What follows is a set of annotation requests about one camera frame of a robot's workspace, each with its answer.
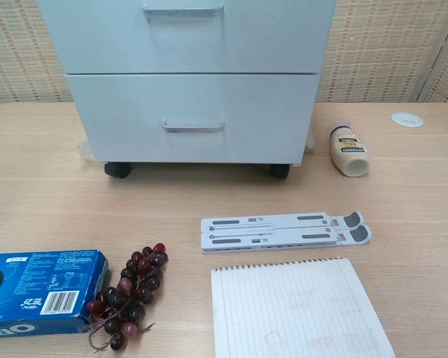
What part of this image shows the spiral lined notebook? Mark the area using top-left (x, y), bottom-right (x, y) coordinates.
top-left (210, 256), bottom-right (396, 358)

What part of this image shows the white shallow drawer with handle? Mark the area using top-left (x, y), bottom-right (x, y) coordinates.
top-left (37, 0), bottom-right (337, 75)

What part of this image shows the white drawer with plain handle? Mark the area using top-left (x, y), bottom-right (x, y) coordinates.
top-left (64, 72), bottom-right (320, 165)

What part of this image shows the dark red grape bunch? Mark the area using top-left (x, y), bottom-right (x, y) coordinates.
top-left (78, 242), bottom-right (169, 354)

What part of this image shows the folded grey laptop stand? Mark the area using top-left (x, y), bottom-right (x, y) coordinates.
top-left (200, 210), bottom-right (373, 256)

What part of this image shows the blue Oreo cookie box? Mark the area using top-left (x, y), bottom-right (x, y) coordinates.
top-left (0, 248), bottom-right (110, 340)

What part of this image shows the cream sauce bottle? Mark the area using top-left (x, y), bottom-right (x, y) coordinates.
top-left (328, 119), bottom-right (371, 178)

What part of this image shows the white three-drawer cabinet body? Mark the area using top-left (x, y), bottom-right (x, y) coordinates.
top-left (37, 0), bottom-right (337, 167)

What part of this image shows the black cabinet caster wheel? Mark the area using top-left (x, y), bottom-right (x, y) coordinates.
top-left (270, 163), bottom-right (291, 180)
top-left (104, 162), bottom-right (132, 182)

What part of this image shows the beige woven partition screen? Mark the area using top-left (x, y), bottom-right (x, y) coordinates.
top-left (0, 0), bottom-right (448, 110)

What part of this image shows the round grey cable grommet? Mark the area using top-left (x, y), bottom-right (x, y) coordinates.
top-left (391, 111), bottom-right (423, 128)

